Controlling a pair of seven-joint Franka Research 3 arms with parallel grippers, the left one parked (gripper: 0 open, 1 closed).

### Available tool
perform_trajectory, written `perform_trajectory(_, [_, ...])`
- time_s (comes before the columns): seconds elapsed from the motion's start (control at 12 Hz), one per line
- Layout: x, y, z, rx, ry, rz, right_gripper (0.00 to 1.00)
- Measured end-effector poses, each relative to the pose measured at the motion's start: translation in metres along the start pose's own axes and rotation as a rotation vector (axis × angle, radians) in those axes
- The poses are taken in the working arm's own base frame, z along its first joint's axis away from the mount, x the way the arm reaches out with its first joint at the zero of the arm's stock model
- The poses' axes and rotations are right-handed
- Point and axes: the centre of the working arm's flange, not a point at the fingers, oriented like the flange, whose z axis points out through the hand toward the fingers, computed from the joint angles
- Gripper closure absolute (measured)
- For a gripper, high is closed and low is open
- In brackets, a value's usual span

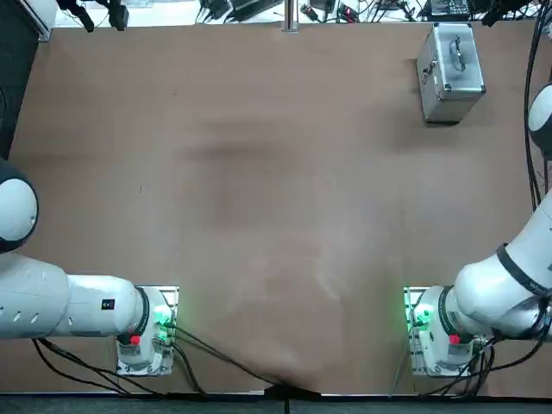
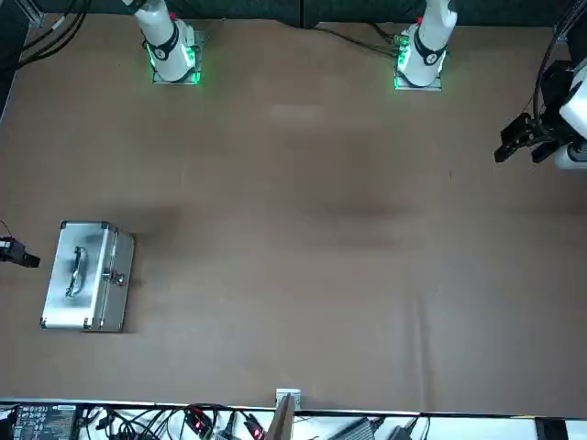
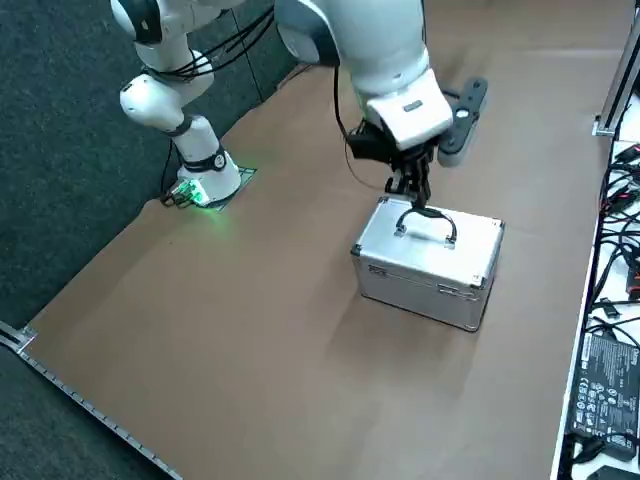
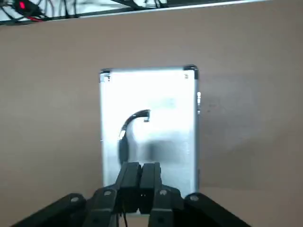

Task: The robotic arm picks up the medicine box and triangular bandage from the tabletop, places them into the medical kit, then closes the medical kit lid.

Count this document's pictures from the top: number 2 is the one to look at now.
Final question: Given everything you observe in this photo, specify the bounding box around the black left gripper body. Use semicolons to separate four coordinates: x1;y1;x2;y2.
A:
533;108;570;147

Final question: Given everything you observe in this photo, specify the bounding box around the black cable bundle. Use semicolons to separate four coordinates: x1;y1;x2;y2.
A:
17;0;88;65

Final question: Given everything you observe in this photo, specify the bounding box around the aluminium medical kit case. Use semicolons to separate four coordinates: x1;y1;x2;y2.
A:
39;219;138;334

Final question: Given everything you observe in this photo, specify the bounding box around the grey finned power adapter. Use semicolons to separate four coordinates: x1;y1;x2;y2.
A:
329;415;385;440

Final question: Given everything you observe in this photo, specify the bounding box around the black left base cable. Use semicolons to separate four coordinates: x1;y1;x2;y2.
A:
316;22;404;61

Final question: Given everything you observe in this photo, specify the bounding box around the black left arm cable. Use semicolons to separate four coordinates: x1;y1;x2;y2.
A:
534;0;587;138

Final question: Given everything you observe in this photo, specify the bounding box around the black labelled power adapter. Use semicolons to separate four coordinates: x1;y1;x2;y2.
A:
8;402;78;440

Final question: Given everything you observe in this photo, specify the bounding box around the black box device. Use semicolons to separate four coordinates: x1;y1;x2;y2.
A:
535;419;569;440

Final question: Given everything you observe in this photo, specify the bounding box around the aluminium camera post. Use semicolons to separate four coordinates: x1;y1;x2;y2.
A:
273;388;303;440

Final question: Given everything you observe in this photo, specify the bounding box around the black device with red light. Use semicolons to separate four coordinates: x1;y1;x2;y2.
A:
184;405;216;435
241;412;268;440

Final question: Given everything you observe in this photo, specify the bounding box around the small black power adapter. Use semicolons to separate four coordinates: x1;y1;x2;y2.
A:
389;419;430;440

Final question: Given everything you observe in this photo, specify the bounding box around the black side camera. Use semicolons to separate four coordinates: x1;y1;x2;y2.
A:
0;236;41;270

